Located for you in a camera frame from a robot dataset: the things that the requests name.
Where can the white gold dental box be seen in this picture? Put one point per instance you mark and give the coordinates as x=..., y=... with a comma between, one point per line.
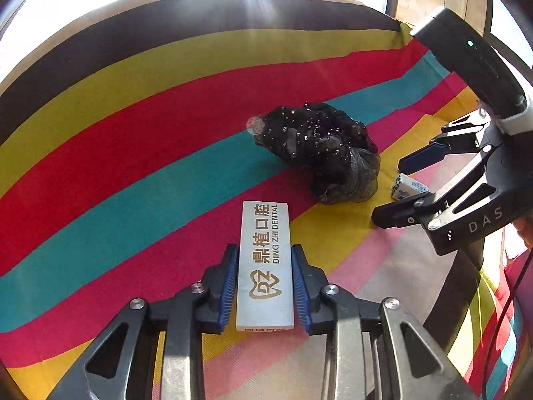
x=265, y=282

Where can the rainbow striped cloth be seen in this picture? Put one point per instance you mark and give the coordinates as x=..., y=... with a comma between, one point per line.
x=125, y=163

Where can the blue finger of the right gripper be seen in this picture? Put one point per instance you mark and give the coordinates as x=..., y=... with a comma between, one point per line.
x=422, y=158
x=405, y=213

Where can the black sequin scrunchie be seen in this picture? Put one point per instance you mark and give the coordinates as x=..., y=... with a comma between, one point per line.
x=324, y=140

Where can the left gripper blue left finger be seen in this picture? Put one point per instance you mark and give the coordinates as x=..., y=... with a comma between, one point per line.
x=230, y=264

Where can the tiny blue white box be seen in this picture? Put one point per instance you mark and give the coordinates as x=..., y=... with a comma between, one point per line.
x=405, y=186

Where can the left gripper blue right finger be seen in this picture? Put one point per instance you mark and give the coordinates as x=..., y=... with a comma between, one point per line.
x=301, y=293

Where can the black handheld camera handle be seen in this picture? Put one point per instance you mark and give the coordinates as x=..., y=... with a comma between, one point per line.
x=499, y=85

